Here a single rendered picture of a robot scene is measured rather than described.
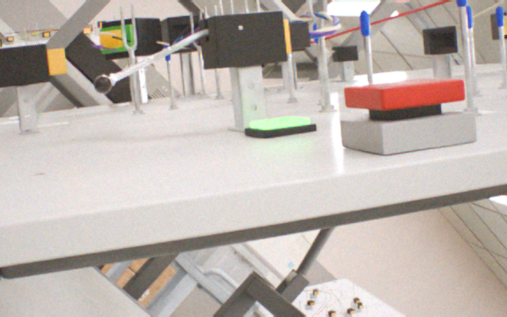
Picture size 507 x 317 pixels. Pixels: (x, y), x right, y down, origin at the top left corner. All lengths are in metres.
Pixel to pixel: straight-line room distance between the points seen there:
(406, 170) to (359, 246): 9.40
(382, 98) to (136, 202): 0.14
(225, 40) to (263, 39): 0.03
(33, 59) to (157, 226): 0.59
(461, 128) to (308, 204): 0.11
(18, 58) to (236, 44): 0.37
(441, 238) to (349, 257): 1.37
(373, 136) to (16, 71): 0.57
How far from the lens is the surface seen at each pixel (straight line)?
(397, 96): 0.40
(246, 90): 0.61
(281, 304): 1.41
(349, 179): 0.35
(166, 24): 1.38
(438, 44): 0.95
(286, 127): 0.54
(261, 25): 0.60
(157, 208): 0.33
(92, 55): 1.61
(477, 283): 11.01
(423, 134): 0.41
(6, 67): 0.90
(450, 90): 0.42
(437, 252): 10.44
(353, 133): 0.43
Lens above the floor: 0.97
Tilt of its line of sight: 8 degrees up
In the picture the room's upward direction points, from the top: 42 degrees clockwise
